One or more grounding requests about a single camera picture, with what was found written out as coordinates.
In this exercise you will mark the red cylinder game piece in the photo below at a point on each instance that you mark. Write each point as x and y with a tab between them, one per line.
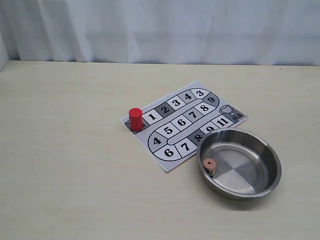
135	119

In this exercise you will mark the beige wooden die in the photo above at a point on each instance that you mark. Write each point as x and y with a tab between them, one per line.
210	166

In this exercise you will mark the paper number game board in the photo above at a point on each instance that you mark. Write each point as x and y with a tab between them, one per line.
174	125

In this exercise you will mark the stainless steel round bowl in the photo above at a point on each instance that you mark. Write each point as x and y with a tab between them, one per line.
248	167

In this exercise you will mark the white curtain backdrop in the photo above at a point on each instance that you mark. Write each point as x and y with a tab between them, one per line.
213	32

